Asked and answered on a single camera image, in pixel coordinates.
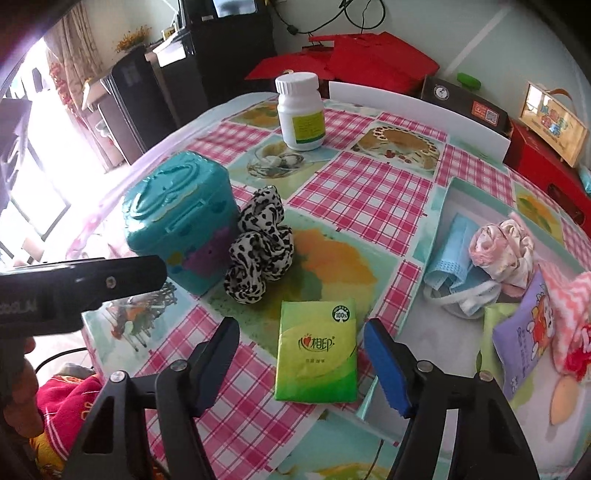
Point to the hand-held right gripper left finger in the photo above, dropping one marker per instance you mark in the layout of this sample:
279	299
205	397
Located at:
217	364

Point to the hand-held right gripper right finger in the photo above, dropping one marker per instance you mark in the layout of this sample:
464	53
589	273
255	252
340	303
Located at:
388	369

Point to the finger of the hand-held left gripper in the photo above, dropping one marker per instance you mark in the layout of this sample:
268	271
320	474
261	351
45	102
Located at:
124	277

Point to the green tissue packet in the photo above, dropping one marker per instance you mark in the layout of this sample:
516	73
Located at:
493	327
318	350

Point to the white tray with teal rim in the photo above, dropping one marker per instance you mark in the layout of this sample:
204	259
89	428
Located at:
457	350

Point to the leopard print scrunchie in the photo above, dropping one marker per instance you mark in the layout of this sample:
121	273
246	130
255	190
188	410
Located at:
261	249

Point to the blue face mask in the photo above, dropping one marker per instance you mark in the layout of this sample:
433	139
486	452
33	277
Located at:
450	258

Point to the purple tissue packet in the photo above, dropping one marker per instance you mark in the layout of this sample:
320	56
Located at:
526	337

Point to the pink satin scrunchie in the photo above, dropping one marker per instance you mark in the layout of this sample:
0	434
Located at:
503	251

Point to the pink white striped fluffy towel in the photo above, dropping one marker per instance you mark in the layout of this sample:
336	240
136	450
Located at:
568	304

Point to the person's left hand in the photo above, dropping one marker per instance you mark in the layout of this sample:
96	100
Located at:
21	383

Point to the teal plastic toy case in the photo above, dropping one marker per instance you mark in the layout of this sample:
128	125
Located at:
180	217

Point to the red printed cloth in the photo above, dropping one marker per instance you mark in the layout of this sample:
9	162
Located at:
64	401

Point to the low black cabinet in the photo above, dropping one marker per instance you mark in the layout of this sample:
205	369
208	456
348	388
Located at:
134	106

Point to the pink checked printed tablecloth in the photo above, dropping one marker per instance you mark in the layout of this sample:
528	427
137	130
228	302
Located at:
364	194

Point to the patterned curtain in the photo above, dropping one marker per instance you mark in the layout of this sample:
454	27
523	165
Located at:
78	50

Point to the tall black cabinet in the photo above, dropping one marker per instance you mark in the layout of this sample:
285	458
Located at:
217	60

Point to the yellow flowers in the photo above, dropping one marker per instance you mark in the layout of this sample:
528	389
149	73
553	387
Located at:
131	39

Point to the white pill bottle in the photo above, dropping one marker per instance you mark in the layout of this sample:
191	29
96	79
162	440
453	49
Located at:
300	115

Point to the red crate box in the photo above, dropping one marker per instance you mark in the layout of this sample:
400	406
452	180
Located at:
545	180

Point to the blue wet wipes pack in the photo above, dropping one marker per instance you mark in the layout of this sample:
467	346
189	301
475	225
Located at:
585	177

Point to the black box with white logo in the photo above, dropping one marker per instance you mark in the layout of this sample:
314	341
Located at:
466	104

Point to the black printer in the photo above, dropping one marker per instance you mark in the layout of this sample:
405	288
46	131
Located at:
221	7

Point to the large red gift box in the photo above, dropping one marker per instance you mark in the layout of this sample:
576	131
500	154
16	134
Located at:
383	60

